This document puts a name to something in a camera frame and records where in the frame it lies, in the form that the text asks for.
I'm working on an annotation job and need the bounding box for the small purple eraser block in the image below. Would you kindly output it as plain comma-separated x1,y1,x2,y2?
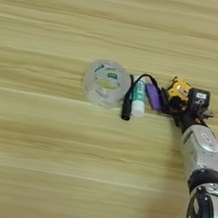
141,81,167,112

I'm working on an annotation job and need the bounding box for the black marker pen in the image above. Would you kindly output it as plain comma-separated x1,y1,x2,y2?
119,73,139,122

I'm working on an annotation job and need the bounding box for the clear adhesive tape roll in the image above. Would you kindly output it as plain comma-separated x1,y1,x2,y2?
78,55,136,113

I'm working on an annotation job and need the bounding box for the white teal glue stick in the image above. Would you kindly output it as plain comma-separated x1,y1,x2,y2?
127,74,152,119

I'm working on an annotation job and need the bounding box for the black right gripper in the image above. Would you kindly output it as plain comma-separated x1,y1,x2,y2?
154,87,218,134

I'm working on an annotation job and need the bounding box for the yellow black tape measure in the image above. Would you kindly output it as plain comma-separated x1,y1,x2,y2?
134,69,195,112

